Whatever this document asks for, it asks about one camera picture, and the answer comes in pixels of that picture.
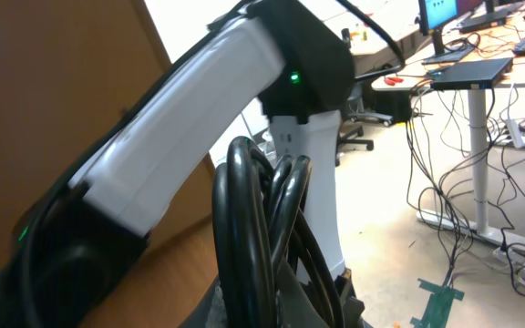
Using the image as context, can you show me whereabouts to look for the black cable bundle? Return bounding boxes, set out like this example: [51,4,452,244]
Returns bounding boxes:
[211,135,346,328]

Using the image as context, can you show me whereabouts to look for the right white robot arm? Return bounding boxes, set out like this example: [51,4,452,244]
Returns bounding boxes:
[0,1,355,327]

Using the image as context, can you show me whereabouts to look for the black office chair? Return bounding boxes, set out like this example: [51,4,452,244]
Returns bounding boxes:
[335,82,393,167]

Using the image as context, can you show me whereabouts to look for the computer monitor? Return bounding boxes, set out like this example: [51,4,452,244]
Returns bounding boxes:
[418,0,473,66]

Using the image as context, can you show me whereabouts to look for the green floor tape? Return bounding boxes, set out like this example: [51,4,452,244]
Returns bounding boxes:
[410,278,464,328]

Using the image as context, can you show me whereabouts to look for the black flat box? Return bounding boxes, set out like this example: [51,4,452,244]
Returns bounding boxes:
[430,57,513,91]

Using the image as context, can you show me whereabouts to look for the white standing desk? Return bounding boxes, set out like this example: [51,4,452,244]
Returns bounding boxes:
[371,17,525,265]

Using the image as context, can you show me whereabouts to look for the red handled pliers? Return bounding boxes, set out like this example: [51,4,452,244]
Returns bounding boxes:
[384,77,404,87]

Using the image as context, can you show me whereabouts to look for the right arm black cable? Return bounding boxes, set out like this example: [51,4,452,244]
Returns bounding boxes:
[15,0,407,328]

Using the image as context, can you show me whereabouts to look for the hanging desk cables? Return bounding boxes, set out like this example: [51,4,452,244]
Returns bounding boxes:
[403,77,525,300]

